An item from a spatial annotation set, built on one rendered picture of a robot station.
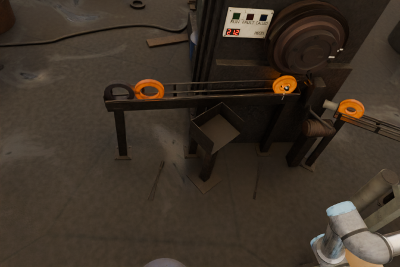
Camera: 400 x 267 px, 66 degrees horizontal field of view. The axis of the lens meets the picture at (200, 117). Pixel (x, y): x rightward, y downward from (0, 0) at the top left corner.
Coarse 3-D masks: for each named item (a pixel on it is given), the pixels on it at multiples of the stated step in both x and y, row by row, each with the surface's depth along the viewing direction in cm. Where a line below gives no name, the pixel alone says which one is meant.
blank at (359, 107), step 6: (342, 102) 206; (348, 102) 203; (354, 102) 201; (360, 102) 202; (342, 108) 208; (354, 108) 204; (360, 108) 202; (348, 114) 209; (354, 114) 207; (360, 114) 204
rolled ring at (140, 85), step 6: (138, 84) 190; (144, 84) 189; (150, 84) 190; (156, 84) 190; (138, 90) 193; (162, 90) 195; (138, 96) 197; (144, 96) 200; (150, 96) 202; (156, 96) 200; (162, 96) 199
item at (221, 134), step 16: (208, 112) 190; (224, 112) 197; (192, 128) 184; (208, 128) 195; (224, 128) 196; (240, 128) 192; (208, 144) 178; (224, 144) 189; (208, 160) 214; (192, 176) 238; (208, 176) 233
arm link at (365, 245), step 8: (368, 232) 122; (344, 240) 124; (352, 240) 121; (360, 240) 120; (368, 240) 120; (376, 240) 120; (384, 240) 120; (392, 240) 122; (352, 248) 122; (360, 248) 120; (368, 248) 119; (376, 248) 118; (384, 248) 118; (392, 248) 120; (360, 256) 121; (368, 256) 119; (376, 256) 118; (384, 256) 118; (392, 256) 118
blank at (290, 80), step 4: (284, 76) 201; (288, 76) 201; (276, 80) 203; (280, 80) 201; (284, 80) 201; (288, 80) 201; (292, 80) 201; (276, 84) 203; (280, 84) 203; (292, 84) 204; (296, 84) 205; (276, 88) 206; (280, 88) 208; (292, 88) 207; (276, 92) 209; (280, 92) 209; (284, 92) 210; (288, 92) 210
